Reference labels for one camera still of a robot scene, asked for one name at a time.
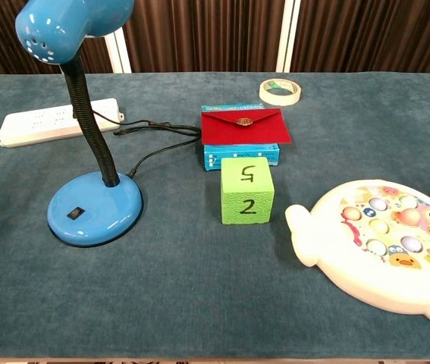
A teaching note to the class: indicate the light blue cardboard box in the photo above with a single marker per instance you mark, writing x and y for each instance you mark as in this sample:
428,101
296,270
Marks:
245,153

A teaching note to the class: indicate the red envelope with gold seal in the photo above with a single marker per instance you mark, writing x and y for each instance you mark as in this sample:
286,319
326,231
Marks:
245,130

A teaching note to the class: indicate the white whale-shaped toy game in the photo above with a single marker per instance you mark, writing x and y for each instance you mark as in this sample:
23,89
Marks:
381,242

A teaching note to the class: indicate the white power strip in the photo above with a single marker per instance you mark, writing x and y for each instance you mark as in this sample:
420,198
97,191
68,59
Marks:
40,123

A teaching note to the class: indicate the white partition frame post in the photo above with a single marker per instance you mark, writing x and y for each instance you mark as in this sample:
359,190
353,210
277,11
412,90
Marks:
286,36
118,53

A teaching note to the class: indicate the beige masking tape roll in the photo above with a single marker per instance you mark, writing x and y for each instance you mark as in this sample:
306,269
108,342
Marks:
280,98

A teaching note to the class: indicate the blue gooseneck desk lamp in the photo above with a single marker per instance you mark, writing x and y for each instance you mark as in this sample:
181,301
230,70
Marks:
97,206

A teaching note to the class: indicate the dark brown curtain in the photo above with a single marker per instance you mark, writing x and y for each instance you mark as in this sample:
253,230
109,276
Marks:
207,34

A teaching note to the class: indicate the green numbered cube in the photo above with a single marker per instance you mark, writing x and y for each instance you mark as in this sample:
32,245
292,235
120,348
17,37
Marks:
247,191

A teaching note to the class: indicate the teal table cloth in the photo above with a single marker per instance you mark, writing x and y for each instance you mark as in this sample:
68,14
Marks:
199,273

